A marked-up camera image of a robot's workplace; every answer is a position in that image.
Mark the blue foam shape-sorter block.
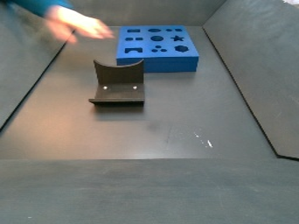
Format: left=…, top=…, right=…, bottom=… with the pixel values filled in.
left=116, top=25, right=201, bottom=73

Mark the blurred bare human hand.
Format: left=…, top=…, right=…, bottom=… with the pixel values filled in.
left=46, top=5, right=114, bottom=43

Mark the black curved plastic holder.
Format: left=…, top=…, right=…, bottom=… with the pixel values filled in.
left=88, top=60, right=146, bottom=105

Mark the teal sleeved forearm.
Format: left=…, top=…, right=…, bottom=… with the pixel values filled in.
left=3, top=0, right=72, bottom=17

